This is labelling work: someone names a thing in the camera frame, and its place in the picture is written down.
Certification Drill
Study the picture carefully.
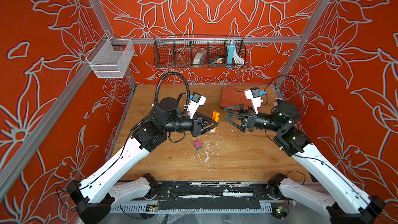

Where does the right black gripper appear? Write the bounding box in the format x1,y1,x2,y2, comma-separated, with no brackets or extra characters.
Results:
225,106,285,138

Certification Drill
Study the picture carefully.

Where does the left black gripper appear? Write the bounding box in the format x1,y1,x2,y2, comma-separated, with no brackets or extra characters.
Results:
164,111,219,139

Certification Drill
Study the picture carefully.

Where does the orange long lego brick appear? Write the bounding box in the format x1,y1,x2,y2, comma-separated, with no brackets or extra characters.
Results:
212,111,220,130

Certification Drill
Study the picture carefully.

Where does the magenta lego brick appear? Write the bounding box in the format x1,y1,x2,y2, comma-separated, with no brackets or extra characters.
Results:
194,141,202,148

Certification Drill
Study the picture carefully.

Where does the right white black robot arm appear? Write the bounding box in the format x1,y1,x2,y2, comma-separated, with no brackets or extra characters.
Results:
224,87,386,224

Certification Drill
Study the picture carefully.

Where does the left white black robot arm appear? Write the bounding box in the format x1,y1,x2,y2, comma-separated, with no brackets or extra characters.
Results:
65,72,218,224

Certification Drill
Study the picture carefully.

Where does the orange plastic tool case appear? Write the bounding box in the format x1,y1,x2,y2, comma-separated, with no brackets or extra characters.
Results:
220,86,251,110

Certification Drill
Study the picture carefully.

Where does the black handheld scraper tool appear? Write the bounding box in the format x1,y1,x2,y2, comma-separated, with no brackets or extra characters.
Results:
273,97,284,107

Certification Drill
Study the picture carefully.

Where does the light blue box in basket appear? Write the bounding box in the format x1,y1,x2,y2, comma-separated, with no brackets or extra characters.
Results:
226,43,235,67

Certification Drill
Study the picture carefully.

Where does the silver packet in basket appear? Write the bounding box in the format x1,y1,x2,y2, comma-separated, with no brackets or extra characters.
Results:
192,51,207,68

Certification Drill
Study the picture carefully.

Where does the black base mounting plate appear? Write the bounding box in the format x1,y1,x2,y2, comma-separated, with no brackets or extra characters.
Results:
142,181,290,211

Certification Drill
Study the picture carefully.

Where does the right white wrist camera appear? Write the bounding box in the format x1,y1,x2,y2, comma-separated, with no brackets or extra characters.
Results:
244,87,265,114

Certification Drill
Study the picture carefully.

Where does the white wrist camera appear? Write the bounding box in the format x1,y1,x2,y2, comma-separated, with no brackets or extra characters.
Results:
244,87,265,114
187,92,207,119

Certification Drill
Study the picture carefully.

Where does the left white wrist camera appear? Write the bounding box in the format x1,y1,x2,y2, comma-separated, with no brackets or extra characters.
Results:
187,92,207,119

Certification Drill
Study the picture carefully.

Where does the white cable in basket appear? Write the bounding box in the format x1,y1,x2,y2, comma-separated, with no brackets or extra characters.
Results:
233,48,246,66

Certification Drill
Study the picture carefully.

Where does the black wire wall basket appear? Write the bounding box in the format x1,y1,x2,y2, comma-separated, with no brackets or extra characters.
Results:
153,35,247,68

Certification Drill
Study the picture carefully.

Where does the clear plastic wall bin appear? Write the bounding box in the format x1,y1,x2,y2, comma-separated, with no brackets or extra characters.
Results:
87,39,135,78

